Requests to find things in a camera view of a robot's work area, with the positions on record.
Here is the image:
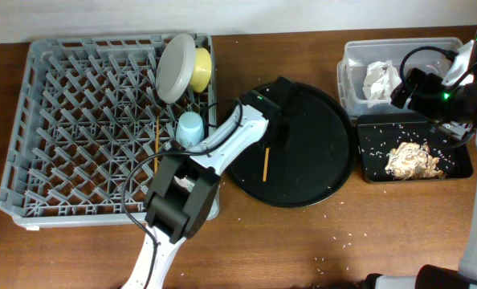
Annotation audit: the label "food scraps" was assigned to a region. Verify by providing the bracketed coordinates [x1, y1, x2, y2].
[385, 142, 445, 181]

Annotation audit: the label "blue plastic cup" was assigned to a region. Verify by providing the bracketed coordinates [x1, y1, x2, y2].
[175, 112, 204, 149]

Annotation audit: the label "white paper napkin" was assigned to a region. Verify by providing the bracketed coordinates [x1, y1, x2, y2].
[362, 60, 402, 108]

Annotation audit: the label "yellow plastic bowl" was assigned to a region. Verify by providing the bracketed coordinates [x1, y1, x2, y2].
[189, 48, 213, 93]

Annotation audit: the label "pink plastic cup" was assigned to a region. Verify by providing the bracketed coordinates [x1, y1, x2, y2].
[178, 177, 195, 193]

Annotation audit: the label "grey plate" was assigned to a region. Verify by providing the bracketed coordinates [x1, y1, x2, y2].
[155, 34, 196, 104]

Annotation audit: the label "wooden chopstick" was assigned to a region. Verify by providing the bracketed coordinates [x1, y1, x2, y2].
[262, 147, 271, 182]
[153, 116, 160, 176]

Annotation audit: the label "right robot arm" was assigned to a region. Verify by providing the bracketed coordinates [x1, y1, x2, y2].
[360, 31, 477, 289]

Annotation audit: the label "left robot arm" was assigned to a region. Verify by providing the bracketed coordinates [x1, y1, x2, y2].
[124, 77, 298, 288]

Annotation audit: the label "black rectangular waste tray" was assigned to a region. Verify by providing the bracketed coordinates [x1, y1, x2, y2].
[357, 114, 473, 184]

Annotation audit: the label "grey dishwasher rack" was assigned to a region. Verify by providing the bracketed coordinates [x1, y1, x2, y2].
[0, 35, 217, 230]

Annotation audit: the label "round black tray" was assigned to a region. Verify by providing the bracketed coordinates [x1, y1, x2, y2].
[226, 83, 357, 208]

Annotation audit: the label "clear plastic bin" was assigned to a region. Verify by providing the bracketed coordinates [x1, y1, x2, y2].
[337, 37, 463, 119]

